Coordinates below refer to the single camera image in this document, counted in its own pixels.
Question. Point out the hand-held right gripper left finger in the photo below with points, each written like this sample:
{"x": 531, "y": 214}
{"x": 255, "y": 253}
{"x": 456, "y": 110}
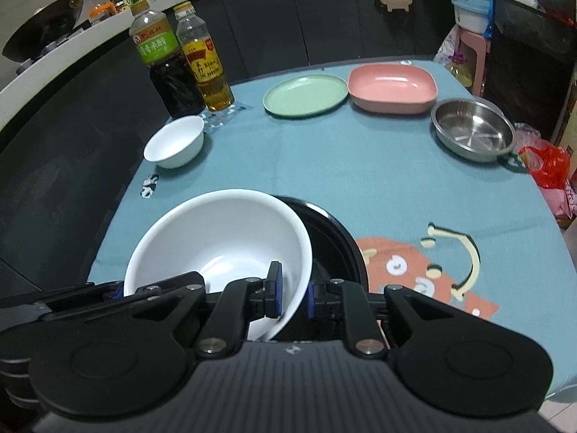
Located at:
{"x": 275, "y": 289}

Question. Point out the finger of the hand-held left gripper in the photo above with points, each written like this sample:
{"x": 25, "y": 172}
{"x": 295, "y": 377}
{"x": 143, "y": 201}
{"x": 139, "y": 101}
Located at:
{"x": 115, "y": 292}

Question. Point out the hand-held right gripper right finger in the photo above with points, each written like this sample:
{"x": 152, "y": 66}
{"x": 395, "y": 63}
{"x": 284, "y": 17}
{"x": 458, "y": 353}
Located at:
{"x": 311, "y": 301}

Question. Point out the black bowl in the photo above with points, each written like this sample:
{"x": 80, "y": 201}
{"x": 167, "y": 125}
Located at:
{"x": 333, "y": 243}

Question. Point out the large white bowl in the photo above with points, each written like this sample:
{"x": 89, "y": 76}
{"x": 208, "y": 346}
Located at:
{"x": 216, "y": 234}

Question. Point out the small white bowl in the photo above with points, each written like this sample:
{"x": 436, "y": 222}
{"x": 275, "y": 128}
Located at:
{"x": 173, "y": 142}

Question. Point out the green round plate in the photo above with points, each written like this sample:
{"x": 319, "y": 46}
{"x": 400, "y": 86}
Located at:
{"x": 306, "y": 94}

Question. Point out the pink square plate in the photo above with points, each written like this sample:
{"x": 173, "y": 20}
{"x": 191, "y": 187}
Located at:
{"x": 390, "y": 83}

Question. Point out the stainless steel bowl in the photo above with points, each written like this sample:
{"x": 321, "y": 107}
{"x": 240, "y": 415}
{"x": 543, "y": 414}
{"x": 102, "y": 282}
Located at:
{"x": 473, "y": 126}

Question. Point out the blue printed tablecloth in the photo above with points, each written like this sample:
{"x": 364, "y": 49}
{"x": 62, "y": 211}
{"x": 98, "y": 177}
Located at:
{"x": 338, "y": 167}

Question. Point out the black kitchen cabinets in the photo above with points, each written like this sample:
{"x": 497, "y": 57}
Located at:
{"x": 67, "y": 153}

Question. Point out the dark vinegar bottle green label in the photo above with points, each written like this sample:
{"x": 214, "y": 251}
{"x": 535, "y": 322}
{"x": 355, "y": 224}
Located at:
{"x": 176, "y": 81}

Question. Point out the cooking oil bottle yellow label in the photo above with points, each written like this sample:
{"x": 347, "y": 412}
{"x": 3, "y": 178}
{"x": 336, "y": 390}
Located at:
{"x": 207, "y": 67}

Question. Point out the white kitchen countertop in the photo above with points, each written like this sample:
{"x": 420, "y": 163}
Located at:
{"x": 67, "y": 54}

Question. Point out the pink plastic bag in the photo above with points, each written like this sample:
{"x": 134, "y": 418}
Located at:
{"x": 561, "y": 203}

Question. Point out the red plastic bag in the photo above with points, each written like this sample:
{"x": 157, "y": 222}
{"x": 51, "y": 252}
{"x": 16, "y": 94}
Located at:
{"x": 545, "y": 164}

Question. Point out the yellow oil bottle purple cap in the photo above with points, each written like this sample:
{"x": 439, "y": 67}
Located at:
{"x": 460, "y": 72}

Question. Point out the floral cloth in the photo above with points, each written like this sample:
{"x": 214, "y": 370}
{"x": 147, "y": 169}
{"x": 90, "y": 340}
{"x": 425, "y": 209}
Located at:
{"x": 444, "y": 52}

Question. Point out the pink plastic stool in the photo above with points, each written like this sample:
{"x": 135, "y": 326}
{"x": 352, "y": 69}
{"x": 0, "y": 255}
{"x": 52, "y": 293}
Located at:
{"x": 478, "y": 47}

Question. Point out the white container with blue lid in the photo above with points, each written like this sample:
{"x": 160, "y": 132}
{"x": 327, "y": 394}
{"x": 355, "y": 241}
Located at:
{"x": 471, "y": 16}

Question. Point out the blue hanging tool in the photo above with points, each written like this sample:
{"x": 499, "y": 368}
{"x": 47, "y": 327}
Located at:
{"x": 493, "y": 4}

